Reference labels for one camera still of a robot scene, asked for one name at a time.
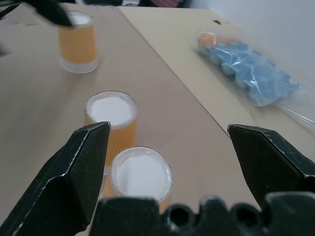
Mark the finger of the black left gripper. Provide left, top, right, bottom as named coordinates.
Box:
left=24, top=0, right=75, bottom=28

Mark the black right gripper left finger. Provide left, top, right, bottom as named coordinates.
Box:
left=0, top=121, right=112, bottom=236

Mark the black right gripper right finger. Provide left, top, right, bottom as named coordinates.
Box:
left=227, top=124, right=315, bottom=211

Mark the orange paper cup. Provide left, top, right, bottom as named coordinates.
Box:
left=57, top=10, right=100, bottom=74
left=84, top=90, right=137, bottom=176
left=101, top=146, right=173, bottom=215

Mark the brown table mat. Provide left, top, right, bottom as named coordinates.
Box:
left=0, top=4, right=262, bottom=223

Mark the clear bag of blue pieces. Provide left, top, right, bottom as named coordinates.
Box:
left=195, top=30, right=315, bottom=138

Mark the dark red-patterned object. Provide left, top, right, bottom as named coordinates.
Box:
left=139, top=0, right=193, bottom=9

